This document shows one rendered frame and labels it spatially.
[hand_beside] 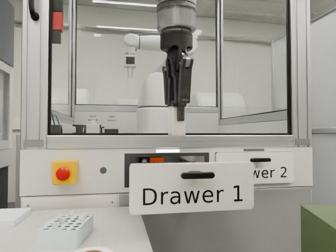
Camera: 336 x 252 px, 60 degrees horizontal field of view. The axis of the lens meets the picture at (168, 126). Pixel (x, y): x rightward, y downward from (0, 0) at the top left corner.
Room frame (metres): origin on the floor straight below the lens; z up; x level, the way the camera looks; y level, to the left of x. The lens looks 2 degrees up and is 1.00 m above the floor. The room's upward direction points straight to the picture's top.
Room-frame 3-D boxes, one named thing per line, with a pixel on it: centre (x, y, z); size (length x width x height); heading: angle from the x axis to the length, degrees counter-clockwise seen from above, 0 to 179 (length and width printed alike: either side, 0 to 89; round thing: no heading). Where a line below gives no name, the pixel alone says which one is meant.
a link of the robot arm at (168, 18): (0.66, -0.02, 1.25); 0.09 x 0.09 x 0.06
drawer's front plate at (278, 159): (1.04, -0.31, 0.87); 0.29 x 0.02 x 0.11; 100
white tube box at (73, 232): (0.66, 0.23, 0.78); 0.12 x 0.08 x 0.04; 179
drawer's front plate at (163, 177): (0.67, -0.06, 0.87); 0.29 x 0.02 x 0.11; 100
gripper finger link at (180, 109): (0.64, -0.03, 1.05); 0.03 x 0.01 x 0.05; 21
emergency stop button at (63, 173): (0.88, 0.31, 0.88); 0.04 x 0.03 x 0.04; 100
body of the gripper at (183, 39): (0.67, -0.02, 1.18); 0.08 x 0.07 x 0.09; 21
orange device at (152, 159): (1.36, 0.08, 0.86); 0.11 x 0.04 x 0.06; 100
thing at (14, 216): (0.80, 0.44, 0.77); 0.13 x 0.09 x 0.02; 6
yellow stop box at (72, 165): (0.91, 0.32, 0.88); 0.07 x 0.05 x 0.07; 100
